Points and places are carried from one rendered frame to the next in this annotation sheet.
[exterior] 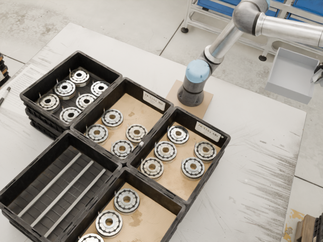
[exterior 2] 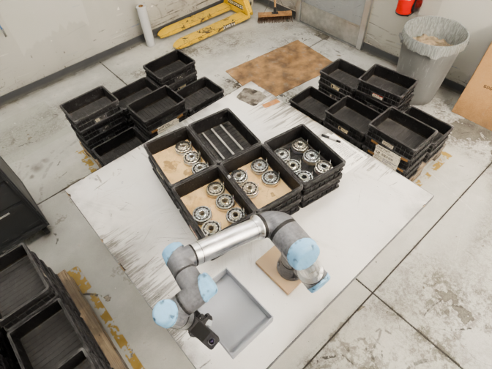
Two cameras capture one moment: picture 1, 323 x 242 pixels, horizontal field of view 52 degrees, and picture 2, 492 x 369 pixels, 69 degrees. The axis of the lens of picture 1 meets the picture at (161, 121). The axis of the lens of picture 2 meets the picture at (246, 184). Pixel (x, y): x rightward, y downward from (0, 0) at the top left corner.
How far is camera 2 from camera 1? 1.82 m
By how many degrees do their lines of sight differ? 66
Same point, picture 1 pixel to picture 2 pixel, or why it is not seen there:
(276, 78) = (235, 294)
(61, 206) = (216, 142)
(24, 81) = (345, 151)
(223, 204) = not seen: hidden behind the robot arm
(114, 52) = (377, 222)
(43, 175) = (241, 138)
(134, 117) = (269, 195)
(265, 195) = (163, 285)
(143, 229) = (179, 175)
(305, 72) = (230, 338)
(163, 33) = not seen: outside the picture
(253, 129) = not seen: hidden behind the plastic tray
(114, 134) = (257, 179)
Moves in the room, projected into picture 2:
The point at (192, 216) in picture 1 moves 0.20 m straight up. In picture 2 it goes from (179, 222) to (173, 201)
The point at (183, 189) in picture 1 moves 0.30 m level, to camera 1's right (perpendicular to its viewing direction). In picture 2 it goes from (191, 205) to (154, 247)
